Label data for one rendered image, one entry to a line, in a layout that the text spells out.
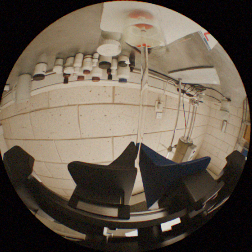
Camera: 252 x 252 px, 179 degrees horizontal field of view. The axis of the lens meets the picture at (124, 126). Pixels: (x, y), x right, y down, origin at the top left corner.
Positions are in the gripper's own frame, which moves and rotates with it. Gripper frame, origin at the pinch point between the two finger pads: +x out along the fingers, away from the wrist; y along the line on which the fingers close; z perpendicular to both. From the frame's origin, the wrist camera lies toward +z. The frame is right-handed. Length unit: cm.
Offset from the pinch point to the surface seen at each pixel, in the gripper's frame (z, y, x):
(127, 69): 21.4, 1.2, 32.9
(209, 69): 25.1, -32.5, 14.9
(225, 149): -57, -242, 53
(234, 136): -20, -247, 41
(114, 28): 17.4, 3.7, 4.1
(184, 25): 17.4, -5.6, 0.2
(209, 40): 23.2, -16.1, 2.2
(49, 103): 7, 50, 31
